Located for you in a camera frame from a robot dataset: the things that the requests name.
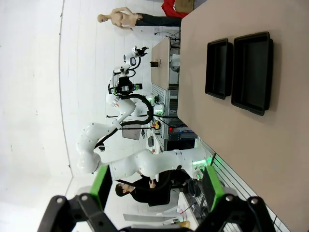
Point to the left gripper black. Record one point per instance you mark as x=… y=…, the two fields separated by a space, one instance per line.
x=125 y=87

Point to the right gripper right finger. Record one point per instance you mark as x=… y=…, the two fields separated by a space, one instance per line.
x=241 y=212

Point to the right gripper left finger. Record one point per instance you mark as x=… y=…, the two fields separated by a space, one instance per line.
x=72 y=212

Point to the black plastic ESD tray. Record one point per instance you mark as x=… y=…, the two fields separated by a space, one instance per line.
x=253 y=72
x=217 y=67

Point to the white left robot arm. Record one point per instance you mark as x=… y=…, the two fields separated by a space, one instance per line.
x=149 y=162

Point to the white humanoid robot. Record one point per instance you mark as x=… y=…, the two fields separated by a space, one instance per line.
x=131 y=60

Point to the small black device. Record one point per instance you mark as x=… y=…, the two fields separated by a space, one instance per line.
x=154 y=64

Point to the brown topped table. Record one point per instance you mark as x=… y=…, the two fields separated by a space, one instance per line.
x=160 y=72

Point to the yellow emergency stop button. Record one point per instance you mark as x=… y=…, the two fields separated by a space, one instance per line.
x=157 y=124

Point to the beige mannequin with black trousers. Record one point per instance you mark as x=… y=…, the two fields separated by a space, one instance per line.
x=120 y=18

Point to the black control unit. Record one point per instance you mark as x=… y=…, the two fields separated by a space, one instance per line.
x=181 y=136

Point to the seated person in black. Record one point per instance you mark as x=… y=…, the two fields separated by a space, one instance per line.
x=149 y=195

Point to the red cloth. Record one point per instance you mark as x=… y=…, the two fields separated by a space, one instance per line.
x=171 y=9

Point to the brown cardboard box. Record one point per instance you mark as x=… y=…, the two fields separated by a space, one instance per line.
x=184 y=4

